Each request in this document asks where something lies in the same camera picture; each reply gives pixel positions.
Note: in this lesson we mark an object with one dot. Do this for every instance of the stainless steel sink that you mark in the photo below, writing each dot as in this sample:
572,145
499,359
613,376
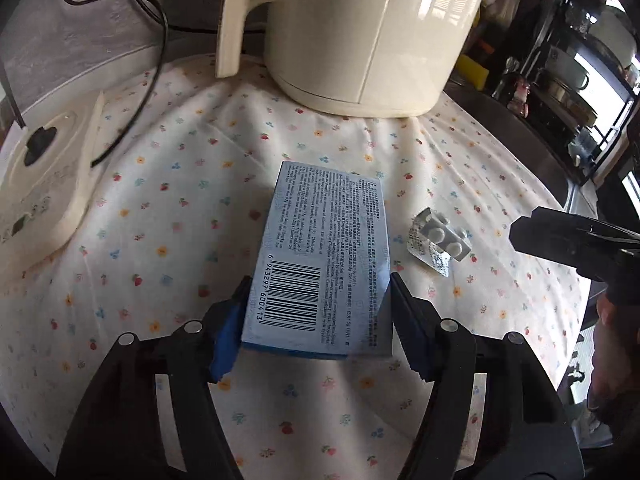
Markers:
528,146

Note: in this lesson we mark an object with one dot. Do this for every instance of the floral white tablecloth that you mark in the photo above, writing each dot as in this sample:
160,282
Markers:
178,218

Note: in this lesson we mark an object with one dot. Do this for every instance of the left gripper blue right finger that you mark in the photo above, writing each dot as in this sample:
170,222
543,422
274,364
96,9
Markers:
416,321

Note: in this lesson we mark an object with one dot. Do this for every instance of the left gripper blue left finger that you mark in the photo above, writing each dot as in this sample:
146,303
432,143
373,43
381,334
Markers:
226,326

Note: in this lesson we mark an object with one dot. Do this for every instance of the cream air fryer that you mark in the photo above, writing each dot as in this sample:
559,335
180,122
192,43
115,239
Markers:
356,58

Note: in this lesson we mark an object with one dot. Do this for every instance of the blue white medicine box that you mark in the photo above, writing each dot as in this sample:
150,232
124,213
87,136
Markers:
320,286

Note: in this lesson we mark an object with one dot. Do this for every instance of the small pink bottle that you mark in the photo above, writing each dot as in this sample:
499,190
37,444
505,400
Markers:
518,103

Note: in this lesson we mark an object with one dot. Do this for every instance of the person's right hand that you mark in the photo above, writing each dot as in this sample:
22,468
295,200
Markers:
615,357

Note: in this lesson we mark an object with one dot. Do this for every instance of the black dish rack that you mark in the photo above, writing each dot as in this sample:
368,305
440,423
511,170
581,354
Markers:
579,62

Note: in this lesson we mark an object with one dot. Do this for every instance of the silver pill blister pack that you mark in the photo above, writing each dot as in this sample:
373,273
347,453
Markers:
436,242

